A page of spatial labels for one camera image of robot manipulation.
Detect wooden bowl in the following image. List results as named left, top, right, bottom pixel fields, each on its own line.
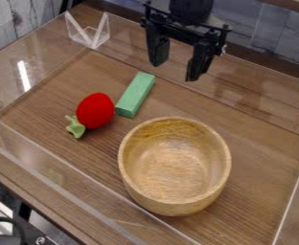
left=118, top=117, right=231, bottom=216

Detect green rectangular block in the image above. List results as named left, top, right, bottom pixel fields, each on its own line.
left=115, top=72, right=155, bottom=118

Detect clear acrylic corner bracket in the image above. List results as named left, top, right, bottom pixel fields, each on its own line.
left=64, top=11, right=109, bottom=50

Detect black table leg bracket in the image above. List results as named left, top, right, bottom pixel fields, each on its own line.
left=13, top=202, right=57, bottom=245

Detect black cable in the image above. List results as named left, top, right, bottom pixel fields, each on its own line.
left=0, top=216, right=28, bottom=245

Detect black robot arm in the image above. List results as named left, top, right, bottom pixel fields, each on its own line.
left=138, top=0, right=233, bottom=81

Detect red plush strawberry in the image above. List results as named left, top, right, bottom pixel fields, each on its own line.
left=65, top=93, right=115, bottom=139

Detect clear acrylic enclosure wall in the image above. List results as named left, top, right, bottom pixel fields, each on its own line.
left=0, top=122, right=199, bottom=245

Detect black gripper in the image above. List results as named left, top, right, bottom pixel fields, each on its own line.
left=142, top=2, right=233, bottom=81

